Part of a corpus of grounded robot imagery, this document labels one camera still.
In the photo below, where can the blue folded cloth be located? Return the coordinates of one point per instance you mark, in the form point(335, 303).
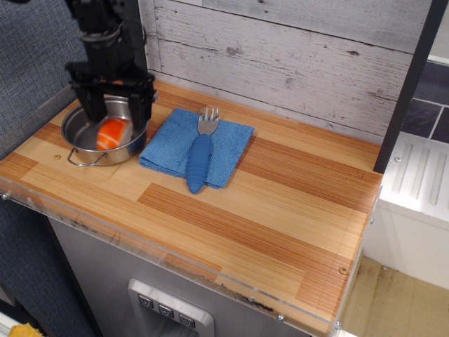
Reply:
point(169, 149)

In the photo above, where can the silver dispenser button panel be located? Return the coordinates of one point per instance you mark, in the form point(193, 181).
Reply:
point(161, 314)

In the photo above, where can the orange salmon sushi toy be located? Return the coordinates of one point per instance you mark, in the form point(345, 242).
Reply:
point(113, 133)

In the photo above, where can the yellow object bottom corner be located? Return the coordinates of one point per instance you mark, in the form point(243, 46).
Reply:
point(24, 330)

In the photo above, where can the clear acrylic table edge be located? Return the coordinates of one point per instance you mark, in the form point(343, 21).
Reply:
point(140, 242)

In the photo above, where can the black vertical post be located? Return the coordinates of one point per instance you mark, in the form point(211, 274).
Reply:
point(131, 14)
point(417, 65)

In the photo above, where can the silver toy fridge cabinet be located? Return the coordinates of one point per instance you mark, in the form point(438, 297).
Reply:
point(105, 281)

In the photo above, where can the black right vertical post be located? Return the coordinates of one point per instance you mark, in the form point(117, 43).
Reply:
point(417, 65)

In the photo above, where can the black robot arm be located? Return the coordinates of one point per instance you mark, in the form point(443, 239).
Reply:
point(97, 10)

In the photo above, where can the silver metal pot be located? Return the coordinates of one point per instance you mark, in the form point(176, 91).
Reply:
point(81, 134)

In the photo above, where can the white ribbed drainboard unit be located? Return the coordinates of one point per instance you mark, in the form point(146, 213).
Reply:
point(408, 229)

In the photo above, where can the black left vertical post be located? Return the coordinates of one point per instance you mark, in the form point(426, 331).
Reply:
point(131, 14)

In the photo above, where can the fork with blue handle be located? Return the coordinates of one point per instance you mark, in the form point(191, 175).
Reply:
point(199, 154)

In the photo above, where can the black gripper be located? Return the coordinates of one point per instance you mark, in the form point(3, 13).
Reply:
point(110, 69)

